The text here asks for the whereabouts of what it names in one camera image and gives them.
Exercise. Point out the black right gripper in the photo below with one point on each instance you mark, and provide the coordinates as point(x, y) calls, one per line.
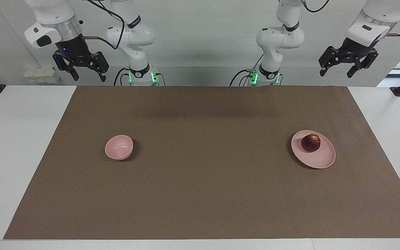
point(75, 48)

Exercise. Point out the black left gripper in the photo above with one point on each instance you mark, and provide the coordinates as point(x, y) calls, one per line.
point(356, 50)

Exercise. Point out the dark red apple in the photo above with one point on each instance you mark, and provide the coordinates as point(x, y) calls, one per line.
point(310, 142)

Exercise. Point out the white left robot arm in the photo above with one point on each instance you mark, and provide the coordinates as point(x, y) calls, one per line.
point(276, 38)

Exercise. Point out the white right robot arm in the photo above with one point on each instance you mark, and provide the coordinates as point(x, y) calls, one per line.
point(130, 38)

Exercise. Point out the pink bowl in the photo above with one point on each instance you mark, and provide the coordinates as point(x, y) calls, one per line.
point(117, 148)

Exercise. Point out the pink plate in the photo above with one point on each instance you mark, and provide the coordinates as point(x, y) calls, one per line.
point(319, 158)

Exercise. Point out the brown table mat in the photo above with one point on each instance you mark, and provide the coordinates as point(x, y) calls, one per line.
point(200, 194)

